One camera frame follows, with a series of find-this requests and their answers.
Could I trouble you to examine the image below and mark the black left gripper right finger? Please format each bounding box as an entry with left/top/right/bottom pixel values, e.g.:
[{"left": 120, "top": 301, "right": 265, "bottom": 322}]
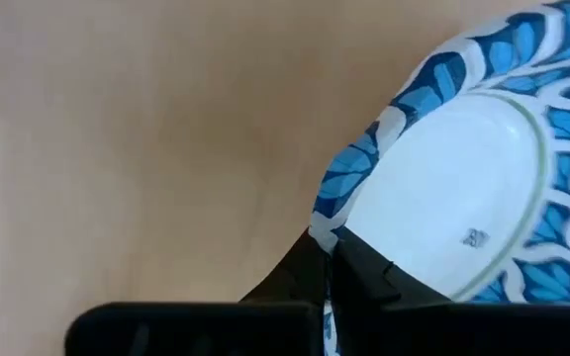
[{"left": 332, "top": 225, "right": 570, "bottom": 356}]

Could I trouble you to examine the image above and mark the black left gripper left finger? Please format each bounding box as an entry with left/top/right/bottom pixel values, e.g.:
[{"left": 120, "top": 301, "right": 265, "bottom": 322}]
[{"left": 64, "top": 228, "right": 334, "bottom": 356}]

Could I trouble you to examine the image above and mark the blue white patterned paper bowl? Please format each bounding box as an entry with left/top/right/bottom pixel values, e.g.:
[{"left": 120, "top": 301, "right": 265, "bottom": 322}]
[{"left": 308, "top": 0, "right": 570, "bottom": 356}]

